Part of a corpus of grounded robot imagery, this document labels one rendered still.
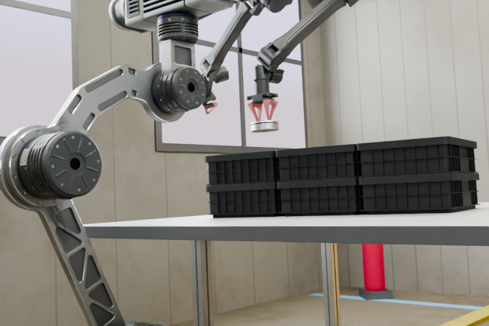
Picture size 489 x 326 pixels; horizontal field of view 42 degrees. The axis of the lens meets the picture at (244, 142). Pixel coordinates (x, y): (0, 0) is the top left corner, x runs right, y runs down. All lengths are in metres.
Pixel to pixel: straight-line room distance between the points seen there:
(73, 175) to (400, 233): 0.84
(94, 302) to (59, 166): 0.48
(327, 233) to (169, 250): 2.64
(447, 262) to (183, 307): 1.97
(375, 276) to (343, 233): 3.28
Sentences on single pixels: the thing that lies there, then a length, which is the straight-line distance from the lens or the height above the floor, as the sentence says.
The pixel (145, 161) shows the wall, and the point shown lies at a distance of 3.99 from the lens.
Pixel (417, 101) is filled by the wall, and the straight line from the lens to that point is 5.08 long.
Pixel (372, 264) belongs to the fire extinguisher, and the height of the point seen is 0.24.
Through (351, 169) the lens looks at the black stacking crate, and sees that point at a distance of 2.13.
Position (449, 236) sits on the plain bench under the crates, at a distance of 1.40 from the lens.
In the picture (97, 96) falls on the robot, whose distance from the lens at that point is 1.99.
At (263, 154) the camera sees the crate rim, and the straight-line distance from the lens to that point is 2.26.
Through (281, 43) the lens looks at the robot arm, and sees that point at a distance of 2.36.
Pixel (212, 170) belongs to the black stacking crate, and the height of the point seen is 0.87.
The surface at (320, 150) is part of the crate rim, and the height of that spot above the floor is 0.92.
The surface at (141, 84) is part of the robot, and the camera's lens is 2.10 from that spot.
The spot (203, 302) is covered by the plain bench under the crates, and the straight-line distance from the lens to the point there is 2.66.
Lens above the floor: 0.78
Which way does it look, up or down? 5 degrees up
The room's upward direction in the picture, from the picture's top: 3 degrees counter-clockwise
